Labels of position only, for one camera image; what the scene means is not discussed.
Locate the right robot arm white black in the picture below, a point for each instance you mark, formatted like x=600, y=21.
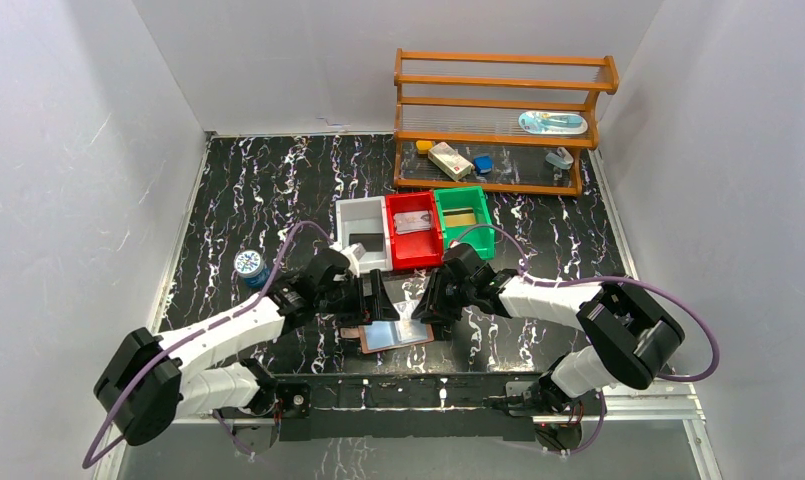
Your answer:
x=631, y=336

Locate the brown leather card holder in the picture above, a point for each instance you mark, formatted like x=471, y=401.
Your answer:
x=382, y=336

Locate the black card in white bin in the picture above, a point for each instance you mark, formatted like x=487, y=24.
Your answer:
x=371, y=242

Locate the black metal base frame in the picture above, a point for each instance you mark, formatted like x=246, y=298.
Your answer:
x=507, y=406

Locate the light blue tape dispenser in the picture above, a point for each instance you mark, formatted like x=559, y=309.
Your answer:
x=560, y=158

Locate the white cardboard box on shelf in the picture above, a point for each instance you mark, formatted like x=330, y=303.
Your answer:
x=450, y=161

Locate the white plastic bin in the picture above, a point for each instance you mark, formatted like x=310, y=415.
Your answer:
x=365, y=215

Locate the small yellow block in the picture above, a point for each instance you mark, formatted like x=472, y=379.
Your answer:
x=424, y=146

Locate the small blue block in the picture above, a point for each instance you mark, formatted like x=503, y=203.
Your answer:
x=483, y=164

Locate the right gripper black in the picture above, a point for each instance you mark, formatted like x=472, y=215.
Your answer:
x=431, y=305

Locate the teal packaged tool on shelf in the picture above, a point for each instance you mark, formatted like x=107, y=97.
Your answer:
x=552, y=123

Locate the red plastic bin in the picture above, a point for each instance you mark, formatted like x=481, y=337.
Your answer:
x=416, y=240

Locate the green plastic bin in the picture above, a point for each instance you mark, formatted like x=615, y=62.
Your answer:
x=482, y=239

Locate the gold card in green bin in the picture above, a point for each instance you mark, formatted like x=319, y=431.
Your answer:
x=459, y=217

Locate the wooden orange shelf rack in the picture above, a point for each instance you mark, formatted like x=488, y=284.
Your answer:
x=472, y=102

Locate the blue patterned can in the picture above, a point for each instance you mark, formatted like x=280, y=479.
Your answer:
x=250, y=266

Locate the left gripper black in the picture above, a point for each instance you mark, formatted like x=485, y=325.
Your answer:
x=365, y=297

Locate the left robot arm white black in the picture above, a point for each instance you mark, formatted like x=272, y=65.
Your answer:
x=154, y=379

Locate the grey numbered credit card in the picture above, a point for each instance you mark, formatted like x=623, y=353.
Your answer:
x=412, y=221

